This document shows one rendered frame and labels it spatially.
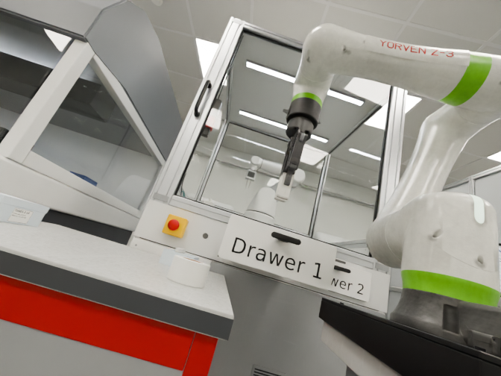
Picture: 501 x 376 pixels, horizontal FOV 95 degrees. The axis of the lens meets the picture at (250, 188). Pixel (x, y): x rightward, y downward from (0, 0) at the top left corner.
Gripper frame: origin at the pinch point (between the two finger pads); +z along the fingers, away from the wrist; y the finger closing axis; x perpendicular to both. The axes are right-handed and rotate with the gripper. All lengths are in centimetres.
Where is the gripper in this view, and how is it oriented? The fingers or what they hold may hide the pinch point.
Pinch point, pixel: (283, 187)
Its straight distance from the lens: 61.7
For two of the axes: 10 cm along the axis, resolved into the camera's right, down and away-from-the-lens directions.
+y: 1.3, -2.7, -9.5
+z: -2.9, 9.1, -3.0
